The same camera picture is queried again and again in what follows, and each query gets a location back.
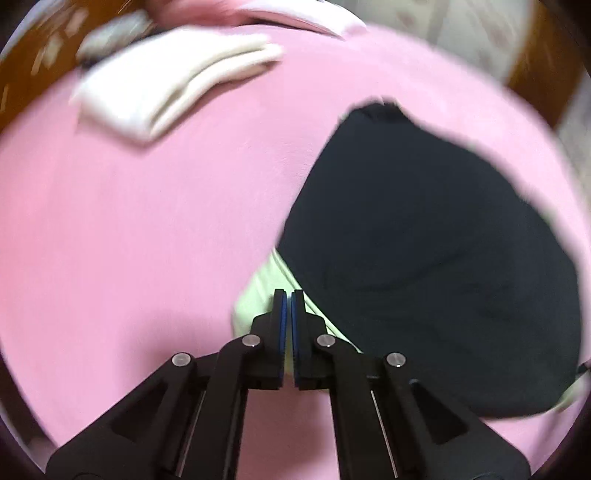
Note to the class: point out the pink pillow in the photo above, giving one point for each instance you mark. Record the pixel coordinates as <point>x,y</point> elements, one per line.
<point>240,11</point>

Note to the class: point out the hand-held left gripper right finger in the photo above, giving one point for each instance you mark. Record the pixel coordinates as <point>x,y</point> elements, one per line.
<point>295,323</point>

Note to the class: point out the floral sliding wardrobe door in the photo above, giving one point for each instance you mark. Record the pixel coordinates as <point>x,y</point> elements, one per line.
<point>443,32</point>

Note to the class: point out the black jacket with green lining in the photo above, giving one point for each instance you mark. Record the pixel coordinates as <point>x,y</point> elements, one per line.
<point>425,258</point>

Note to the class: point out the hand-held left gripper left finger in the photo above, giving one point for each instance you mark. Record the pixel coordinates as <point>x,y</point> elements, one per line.
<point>280,323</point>

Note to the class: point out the white folded cloth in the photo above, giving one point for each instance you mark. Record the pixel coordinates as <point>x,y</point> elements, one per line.
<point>161,78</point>

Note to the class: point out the pink bed sheet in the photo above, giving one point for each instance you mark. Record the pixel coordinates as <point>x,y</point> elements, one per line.
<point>138,221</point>

